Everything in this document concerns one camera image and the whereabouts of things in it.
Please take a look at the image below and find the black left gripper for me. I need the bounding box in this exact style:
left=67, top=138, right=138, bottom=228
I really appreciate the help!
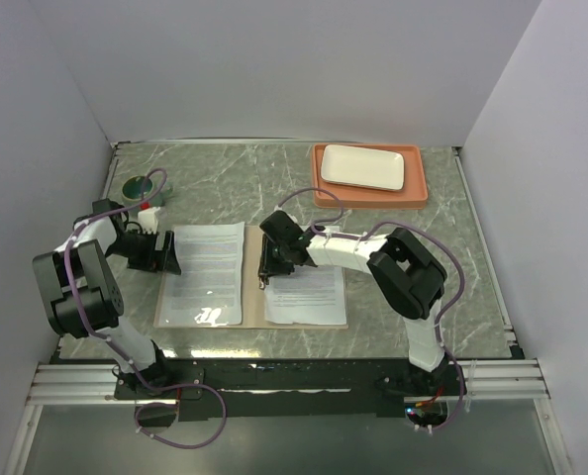
left=106, top=229, right=180, bottom=275

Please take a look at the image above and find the brown paper folder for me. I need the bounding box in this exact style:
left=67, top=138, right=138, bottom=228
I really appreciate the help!
left=152, top=225, right=350, bottom=331

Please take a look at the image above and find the printed paper sheet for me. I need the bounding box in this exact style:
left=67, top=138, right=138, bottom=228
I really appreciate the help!
left=154, top=222, right=245, bottom=329
left=263, top=266, right=347, bottom=327

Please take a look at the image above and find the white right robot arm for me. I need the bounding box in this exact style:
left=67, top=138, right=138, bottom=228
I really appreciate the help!
left=257, top=210, right=447, bottom=395

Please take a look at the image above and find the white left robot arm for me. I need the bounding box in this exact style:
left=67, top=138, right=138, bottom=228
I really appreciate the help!
left=32, top=198, right=181, bottom=398

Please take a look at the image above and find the green ceramic cup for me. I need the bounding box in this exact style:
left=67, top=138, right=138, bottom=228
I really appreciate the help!
left=121, top=175, right=173, bottom=207

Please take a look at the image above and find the white rectangular plate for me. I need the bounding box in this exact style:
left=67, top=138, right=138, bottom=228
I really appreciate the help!
left=321, top=144, right=405, bottom=191

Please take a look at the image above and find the terracotta rectangular tray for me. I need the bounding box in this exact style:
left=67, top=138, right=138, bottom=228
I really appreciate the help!
left=310, top=142, right=429, bottom=210

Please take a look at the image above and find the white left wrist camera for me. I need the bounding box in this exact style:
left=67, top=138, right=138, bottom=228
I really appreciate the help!
left=137, top=202, right=162, bottom=234

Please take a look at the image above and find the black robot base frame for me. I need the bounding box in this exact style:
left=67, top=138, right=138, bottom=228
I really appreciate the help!
left=114, top=358, right=466, bottom=422

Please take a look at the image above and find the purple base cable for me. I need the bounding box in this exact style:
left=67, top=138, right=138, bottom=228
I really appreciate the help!
left=134, top=385, right=228, bottom=451

